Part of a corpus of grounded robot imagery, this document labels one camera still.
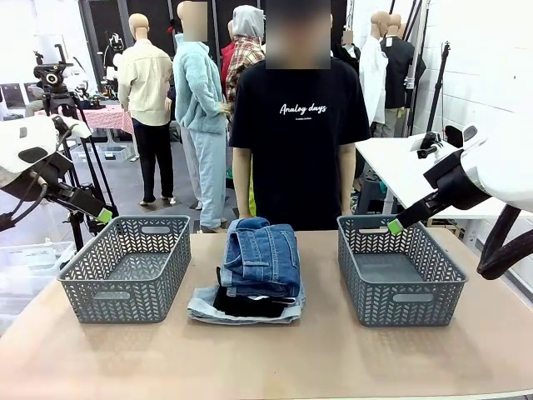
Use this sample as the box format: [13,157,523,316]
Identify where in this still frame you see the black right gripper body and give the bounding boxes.
[423,149,491,210]

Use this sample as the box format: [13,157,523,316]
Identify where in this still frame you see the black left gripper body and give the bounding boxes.
[0,154,75,204]

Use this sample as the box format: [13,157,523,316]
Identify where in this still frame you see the dark blue jeans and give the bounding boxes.
[219,216,301,299]

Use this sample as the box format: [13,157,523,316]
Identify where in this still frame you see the black garment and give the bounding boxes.
[212,266,296,320]

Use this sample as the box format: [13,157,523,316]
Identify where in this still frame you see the person's right forearm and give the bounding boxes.
[231,146,253,220]

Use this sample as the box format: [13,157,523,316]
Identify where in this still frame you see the dark grey crate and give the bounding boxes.
[357,172,396,216]

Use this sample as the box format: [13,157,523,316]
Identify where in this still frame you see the white rectangular table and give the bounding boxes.
[353,135,533,221]

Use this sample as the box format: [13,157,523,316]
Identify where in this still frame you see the clear floor storage bin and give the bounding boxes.
[70,143,139,164]

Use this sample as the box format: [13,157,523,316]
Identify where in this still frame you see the grey plastic lattice basket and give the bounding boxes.
[57,214,192,325]
[336,214,470,328]

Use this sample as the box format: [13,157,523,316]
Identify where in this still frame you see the red checkered tablecloth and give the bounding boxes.
[35,103,135,135]

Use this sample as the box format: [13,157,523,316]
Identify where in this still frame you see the clear plastic storage box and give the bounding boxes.
[0,240,76,318]

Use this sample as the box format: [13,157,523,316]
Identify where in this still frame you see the black light stand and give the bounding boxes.
[424,40,453,135]

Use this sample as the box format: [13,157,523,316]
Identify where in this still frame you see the mannequin in cream shirt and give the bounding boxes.
[117,12,176,208]

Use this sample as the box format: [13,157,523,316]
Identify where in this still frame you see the person in black t-shirt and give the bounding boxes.
[227,0,371,233]

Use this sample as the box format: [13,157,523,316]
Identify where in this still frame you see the mannequin in black shirt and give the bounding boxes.
[381,12,428,138]

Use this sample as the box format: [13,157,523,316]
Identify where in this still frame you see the mannequin in white shirt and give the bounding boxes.
[358,10,391,138]

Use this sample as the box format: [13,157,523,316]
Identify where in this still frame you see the mannequin in light blue fleece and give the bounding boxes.
[172,0,232,234]

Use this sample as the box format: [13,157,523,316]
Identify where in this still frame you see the light blue denim shorts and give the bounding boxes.
[186,266,307,326]

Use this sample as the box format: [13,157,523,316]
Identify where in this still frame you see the mannequin in black coat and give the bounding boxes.
[331,14,361,76]

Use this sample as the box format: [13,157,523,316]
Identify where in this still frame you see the mannequin in red top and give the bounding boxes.
[220,19,235,88]

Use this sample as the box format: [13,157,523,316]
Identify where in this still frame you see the mannequin in plaid hooded shirt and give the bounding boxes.
[222,4,267,122]

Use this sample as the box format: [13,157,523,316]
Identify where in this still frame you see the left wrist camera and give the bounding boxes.
[50,114,72,135]

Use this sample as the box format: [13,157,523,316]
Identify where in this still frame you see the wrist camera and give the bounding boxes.
[50,114,72,135]
[410,131,443,160]

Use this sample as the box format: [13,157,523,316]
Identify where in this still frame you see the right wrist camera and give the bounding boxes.
[410,131,443,160]

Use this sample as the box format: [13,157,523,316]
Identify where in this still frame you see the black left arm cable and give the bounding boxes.
[0,124,78,233]

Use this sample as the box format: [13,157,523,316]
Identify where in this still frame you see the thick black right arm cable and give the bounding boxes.
[476,203,533,281]

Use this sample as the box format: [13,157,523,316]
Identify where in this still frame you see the black camera tripod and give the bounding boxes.
[32,43,121,252]

